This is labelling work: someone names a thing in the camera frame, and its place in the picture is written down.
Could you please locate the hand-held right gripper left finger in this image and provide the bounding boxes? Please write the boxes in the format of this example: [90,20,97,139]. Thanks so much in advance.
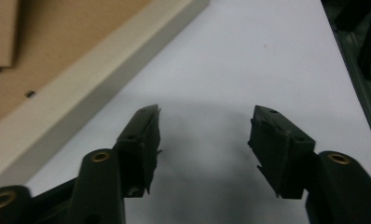
[113,104,162,199]

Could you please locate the white table sheet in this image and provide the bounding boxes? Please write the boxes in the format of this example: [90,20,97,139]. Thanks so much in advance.
[24,0,371,224]

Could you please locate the wooden picture frame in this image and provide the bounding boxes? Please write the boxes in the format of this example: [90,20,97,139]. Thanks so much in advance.
[0,0,212,191]

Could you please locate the metal floor rail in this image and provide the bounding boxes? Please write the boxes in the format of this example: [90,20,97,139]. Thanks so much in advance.
[321,0,371,158]

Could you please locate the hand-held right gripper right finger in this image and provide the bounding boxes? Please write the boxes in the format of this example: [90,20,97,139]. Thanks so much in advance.
[247,105,317,200]

